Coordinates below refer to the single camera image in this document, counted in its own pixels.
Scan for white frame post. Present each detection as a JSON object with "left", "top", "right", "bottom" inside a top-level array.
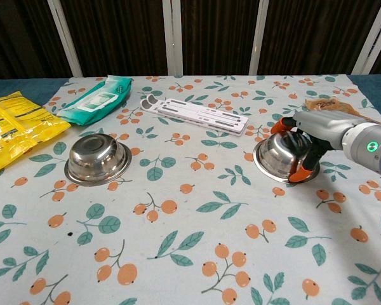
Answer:
[
  {"left": 163, "top": 0, "right": 184, "bottom": 76},
  {"left": 47, "top": 0, "right": 83, "bottom": 77},
  {"left": 351, "top": 0, "right": 381, "bottom": 74},
  {"left": 249, "top": 0, "right": 271, "bottom": 76}
]

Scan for yellow snack bag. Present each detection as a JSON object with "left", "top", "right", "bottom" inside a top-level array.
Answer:
[{"left": 0, "top": 91, "right": 71, "bottom": 175}]

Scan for white folding laptop stand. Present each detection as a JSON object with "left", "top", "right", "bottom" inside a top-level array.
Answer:
[{"left": 140, "top": 93, "right": 249, "bottom": 137}]

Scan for brown spout pouch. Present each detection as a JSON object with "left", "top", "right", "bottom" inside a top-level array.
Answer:
[{"left": 304, "top": 97, "right": 381, "bottom": 128}]

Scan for green wet wipes pack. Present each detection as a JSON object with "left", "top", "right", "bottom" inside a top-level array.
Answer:
[{"left": 56, "top": 75, "right": 134, "bottom": 126}]

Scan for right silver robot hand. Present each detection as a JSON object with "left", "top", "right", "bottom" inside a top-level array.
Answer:
[{"left": 271, "top": 109, "right": 369, "bottom": 184}]

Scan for floral tablecloth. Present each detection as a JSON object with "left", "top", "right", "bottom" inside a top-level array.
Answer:
[{"left": 0, "top": 74, "right": 381, "bottom": 305}]

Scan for steel bowl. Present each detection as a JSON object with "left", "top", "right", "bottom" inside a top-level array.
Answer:
[
  {"left": 253, "top": 132, "right": 321, "bottom": 184},
  {"left": 64, "top": 133, "right": 133, "bottom": 185}
]

